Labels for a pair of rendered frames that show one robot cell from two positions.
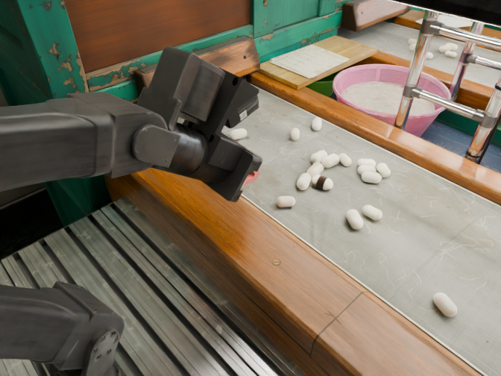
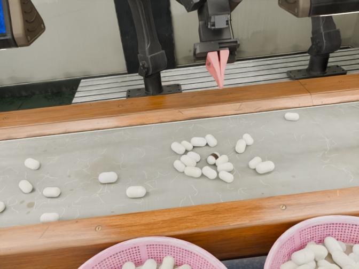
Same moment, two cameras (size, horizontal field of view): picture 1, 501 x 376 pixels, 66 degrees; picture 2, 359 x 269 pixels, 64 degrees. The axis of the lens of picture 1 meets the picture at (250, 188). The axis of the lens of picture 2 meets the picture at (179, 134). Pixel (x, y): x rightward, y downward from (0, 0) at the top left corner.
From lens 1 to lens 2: 99 cm
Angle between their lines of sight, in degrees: 92
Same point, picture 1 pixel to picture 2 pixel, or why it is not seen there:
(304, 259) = (339, 87)
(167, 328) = not seen: hidden behind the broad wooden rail
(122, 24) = not seen: outside the picture
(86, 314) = (322, 31)
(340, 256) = (341, 107)
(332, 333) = (296, 82)
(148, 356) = not seen: hidden behind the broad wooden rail
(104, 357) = (313, 49)
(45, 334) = (315, 22)
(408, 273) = (318, 120)
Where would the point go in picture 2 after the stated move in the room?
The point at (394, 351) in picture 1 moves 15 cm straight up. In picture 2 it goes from (279, 89) to (286, 34)
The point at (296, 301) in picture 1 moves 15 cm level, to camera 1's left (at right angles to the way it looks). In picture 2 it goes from (315, 80) to (331, 62)
